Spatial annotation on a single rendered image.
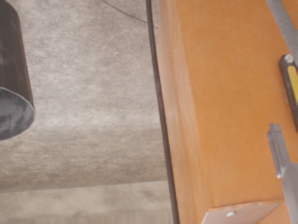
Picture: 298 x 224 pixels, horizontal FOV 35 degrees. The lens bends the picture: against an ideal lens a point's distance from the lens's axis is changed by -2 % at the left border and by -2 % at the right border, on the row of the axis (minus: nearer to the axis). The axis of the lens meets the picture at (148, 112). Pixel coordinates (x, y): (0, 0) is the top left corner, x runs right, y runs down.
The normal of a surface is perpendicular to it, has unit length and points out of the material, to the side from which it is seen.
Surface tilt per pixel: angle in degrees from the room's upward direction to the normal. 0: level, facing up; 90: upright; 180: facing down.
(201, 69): 90
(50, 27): 0
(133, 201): 90
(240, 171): 90
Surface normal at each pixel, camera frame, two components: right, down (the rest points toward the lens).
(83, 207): 0.08, -0.44
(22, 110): -0.72, -0.07
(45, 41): 0.11, 0.89
